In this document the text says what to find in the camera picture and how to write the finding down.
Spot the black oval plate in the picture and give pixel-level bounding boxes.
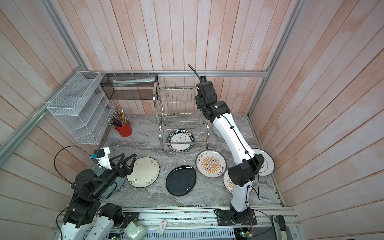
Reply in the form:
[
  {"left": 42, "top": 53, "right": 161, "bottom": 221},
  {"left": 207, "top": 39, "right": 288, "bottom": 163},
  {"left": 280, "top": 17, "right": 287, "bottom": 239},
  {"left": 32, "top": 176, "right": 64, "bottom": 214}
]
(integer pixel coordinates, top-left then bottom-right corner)
[{"left": 166, "top": 166, "right": 197, "bottom": 197}]

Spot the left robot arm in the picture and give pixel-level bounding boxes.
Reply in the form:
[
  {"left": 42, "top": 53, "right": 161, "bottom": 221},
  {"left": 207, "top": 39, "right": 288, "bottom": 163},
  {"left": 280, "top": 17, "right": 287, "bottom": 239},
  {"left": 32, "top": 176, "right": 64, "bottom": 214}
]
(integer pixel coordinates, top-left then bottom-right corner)
[{"left": 58, "top": 154, "right": 137, "bottom": 240}]

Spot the orange sunburst plate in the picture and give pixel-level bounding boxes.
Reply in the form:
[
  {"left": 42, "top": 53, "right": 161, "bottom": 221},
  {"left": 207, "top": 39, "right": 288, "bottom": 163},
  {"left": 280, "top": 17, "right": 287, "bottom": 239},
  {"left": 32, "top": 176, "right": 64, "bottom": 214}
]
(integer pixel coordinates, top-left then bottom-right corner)
[
  {"left": 196, "top": 150, "right": 227, "bottom": 178},
  {"left": 223, "top": 170, "right": 234, "bottom": 194}
]

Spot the black mesh wall basket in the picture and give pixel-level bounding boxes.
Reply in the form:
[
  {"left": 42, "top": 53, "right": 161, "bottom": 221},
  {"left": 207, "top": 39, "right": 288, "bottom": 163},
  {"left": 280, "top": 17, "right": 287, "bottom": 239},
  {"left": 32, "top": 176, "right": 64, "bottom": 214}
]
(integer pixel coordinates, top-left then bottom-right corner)
[{"left": 101, "top": 73, "right": 158, "bottom": 101}]

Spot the pale green flower plate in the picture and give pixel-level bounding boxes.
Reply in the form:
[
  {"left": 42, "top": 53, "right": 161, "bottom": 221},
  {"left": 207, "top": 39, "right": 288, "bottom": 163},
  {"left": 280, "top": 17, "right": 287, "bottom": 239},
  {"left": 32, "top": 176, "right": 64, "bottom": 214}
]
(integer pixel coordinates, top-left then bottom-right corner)
[{"left": 213, "top": 126, "right": 224, "bottom": 140}]

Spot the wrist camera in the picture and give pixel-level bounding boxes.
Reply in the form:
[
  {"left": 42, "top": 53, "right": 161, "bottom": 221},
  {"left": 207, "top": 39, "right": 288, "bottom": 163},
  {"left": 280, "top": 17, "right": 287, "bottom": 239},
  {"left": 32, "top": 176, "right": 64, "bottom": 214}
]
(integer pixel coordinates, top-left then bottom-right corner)
[
  {"left": 199, "top": 76, "right": 207, "bottom": 83},
  {"left": 91, "top": 147, "right": 112, "bottom": 170}
]

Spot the steel dish rack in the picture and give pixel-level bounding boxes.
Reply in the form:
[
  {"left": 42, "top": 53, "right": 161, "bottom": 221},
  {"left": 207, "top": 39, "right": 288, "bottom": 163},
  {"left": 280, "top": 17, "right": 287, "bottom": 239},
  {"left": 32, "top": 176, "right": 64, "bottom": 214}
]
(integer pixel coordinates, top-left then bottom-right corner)
[{"left": 153, "top": 83, "right": 210, "bottom": 151}]

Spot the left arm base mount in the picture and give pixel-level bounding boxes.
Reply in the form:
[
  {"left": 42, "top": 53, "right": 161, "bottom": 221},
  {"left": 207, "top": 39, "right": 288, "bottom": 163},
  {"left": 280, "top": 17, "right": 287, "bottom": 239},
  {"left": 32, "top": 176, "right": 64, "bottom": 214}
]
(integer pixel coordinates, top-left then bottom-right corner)
[{"left": 122, "top": 212, "right": 139, "bottom": 228}]

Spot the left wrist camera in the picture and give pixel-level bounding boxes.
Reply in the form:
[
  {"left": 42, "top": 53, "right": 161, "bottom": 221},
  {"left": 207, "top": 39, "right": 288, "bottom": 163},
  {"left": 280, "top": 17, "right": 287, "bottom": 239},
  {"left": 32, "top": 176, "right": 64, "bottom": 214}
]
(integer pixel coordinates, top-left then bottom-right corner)
[{"left": 91, "top": 147, "right": 112, "bottom": 170}]

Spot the white power adapter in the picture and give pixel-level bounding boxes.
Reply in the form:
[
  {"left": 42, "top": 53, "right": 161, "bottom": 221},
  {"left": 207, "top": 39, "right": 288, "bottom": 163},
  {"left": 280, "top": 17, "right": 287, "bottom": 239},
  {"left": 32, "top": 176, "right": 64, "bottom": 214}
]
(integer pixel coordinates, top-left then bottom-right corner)
[{"left": 124, "top": 220, "right": 147, "bottom": 240}]

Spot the white mesh wall shelf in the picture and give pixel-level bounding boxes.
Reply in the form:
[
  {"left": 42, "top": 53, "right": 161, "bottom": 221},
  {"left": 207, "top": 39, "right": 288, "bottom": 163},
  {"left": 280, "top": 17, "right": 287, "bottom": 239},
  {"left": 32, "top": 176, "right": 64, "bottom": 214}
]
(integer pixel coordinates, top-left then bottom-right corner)
[{"left": 47, "top": 72, "right": 115, "bottom": 145}]

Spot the white black-rimmed plate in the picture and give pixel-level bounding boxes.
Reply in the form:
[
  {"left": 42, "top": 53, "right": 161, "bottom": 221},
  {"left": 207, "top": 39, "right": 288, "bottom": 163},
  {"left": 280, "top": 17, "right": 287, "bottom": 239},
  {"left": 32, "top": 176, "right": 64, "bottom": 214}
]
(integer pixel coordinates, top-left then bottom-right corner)
[{"left": 253, "top": 149, "right": 275, "bottom": 177}]

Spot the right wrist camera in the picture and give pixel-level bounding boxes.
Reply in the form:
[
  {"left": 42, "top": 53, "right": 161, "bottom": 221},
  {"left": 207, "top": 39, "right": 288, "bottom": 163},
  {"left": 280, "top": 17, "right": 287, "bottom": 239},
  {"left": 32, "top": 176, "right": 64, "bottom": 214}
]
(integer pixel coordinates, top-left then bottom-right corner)
[{"left": 199, "top": 76, "right": 207, "bottom": 83}]

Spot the pale green glass plate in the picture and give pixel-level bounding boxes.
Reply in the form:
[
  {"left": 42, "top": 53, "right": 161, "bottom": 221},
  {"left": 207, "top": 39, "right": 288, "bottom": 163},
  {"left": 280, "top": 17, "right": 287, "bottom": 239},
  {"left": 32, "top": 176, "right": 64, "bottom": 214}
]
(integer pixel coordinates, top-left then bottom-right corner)
[{"left": 93, "top": 167, "right": 125, "bottom": 199}]

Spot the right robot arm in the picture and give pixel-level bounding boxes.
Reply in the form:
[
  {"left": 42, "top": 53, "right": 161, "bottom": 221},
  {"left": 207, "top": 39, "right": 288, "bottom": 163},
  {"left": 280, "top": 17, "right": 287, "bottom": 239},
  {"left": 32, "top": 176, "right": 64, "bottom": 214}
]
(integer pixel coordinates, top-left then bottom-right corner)
[{"left": 196, "top": 80, "right": 265, "bottom": 224}]

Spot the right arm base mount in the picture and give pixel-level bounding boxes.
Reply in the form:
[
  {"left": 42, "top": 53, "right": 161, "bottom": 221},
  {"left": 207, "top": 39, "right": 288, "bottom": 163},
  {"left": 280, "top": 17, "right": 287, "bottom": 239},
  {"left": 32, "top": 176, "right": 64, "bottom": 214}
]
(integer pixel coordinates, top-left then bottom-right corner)
[{"left": 214, "top": 208, "right": 257, "bottom": 226}]

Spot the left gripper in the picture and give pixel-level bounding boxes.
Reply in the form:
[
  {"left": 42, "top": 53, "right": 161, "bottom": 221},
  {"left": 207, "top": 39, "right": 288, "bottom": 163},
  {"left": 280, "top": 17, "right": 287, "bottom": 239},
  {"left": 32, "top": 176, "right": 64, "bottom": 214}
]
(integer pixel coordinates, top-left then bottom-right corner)
[{"left": 92, "top": 153, "right": 137, "bottom": 199}]

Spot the pencils bundle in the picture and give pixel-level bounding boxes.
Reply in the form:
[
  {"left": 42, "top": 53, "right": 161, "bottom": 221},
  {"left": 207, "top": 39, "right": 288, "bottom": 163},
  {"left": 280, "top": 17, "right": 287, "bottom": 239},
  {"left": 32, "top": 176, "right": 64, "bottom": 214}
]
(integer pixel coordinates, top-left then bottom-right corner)
[{"left": 108, "top": 109, "right": 129, "bottom": 127}]

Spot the cream floral plate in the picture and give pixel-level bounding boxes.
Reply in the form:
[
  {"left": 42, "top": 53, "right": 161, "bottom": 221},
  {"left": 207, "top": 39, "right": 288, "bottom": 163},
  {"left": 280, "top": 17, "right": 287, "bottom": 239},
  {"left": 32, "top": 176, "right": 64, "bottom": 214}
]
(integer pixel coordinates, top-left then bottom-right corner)
[{"left": 127, "top": 157, "right": 160, "bottom": 188}]

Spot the white tag label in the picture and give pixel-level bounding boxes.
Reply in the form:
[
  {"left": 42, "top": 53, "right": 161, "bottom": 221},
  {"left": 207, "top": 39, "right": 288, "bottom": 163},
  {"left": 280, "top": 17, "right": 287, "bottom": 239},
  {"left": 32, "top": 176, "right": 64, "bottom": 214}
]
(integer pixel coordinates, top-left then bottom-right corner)
[{"left": 157, "top": 220, "right": 168, "bottom": 235}]

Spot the green rimmed white plate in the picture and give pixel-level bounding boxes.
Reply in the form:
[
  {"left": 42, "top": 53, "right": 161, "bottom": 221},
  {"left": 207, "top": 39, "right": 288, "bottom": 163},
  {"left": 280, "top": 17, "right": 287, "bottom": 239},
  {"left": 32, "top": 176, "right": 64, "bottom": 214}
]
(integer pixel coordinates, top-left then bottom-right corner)
[{"left": 167, "top": 130, "right": 195, "bottom": 153}]

